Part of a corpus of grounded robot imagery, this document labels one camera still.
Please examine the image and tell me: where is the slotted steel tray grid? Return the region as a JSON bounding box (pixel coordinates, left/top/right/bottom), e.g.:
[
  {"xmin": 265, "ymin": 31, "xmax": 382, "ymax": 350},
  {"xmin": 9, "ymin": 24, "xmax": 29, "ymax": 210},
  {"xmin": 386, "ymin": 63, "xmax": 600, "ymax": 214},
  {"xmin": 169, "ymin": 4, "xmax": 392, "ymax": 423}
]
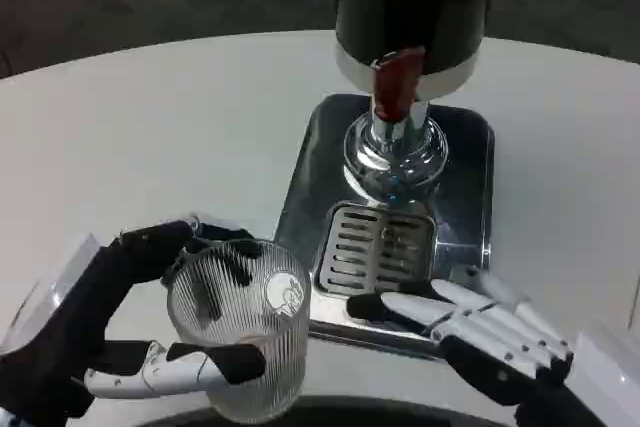
[{"xmin": 313, "ymin": 200, "xmax": 439, "ymax": 296}]

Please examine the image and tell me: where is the red tap handle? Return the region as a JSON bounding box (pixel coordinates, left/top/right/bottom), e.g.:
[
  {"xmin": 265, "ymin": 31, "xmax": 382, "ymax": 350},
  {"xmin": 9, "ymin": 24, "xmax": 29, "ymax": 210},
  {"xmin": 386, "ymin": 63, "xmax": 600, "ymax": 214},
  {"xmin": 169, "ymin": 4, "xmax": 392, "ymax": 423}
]
[{"xmin": 372, "ymin": 46, "xmax": 427, "ymax": 124}]

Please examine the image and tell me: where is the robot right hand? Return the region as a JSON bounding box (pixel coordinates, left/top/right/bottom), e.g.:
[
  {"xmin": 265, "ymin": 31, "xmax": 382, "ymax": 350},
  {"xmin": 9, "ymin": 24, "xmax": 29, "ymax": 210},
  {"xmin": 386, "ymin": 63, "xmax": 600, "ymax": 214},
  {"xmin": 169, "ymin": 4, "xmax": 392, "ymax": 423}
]
[{"xmin": 346, "ymin": 266, "xmax": 640, "ymax": 427}]

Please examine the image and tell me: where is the clear ribbed glass cup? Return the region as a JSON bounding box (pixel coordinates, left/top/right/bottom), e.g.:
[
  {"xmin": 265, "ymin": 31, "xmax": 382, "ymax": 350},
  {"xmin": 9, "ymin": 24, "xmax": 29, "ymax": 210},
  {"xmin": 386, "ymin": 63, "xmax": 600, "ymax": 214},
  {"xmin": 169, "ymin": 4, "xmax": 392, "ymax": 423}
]
[{"xmin": 166, "ymin": 239, "xmax": 313, "ymax": 424}]

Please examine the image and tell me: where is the steel drip tray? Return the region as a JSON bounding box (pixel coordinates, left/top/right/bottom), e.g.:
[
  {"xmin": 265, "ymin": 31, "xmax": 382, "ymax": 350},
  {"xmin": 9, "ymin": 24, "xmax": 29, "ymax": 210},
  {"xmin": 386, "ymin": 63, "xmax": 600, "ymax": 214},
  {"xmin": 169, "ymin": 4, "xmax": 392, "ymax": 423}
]
[{"xmin": 273, "ymin": 92, "xmax": 497, "ymax": 363}]

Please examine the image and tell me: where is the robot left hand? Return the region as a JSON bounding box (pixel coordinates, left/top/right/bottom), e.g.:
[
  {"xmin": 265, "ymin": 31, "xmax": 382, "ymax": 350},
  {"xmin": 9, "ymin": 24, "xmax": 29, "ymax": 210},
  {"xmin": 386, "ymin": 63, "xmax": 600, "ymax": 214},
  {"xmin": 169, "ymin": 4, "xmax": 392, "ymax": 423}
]
[{"xmin": 0, "ymin": 215, "xmax": 267, "ymax": 423}]

